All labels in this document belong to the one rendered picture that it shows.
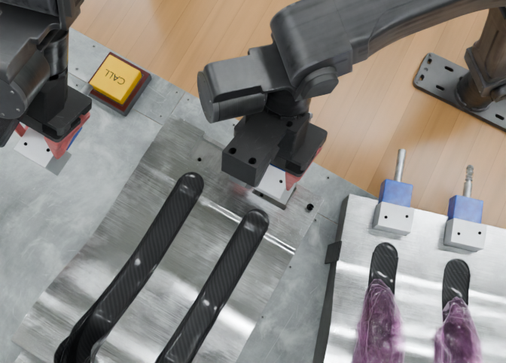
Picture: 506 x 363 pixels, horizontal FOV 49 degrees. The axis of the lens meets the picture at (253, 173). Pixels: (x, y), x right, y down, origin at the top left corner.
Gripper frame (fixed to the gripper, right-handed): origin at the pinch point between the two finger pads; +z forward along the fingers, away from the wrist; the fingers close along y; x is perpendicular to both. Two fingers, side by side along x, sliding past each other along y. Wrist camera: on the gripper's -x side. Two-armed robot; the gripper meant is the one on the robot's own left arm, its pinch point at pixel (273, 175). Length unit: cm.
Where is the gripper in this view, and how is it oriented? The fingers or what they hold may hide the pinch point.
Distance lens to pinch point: 75.9
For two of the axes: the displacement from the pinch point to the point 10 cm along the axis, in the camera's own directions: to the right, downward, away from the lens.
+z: -0.7, 6.1, 7.9
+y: 8.6, 4.4, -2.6
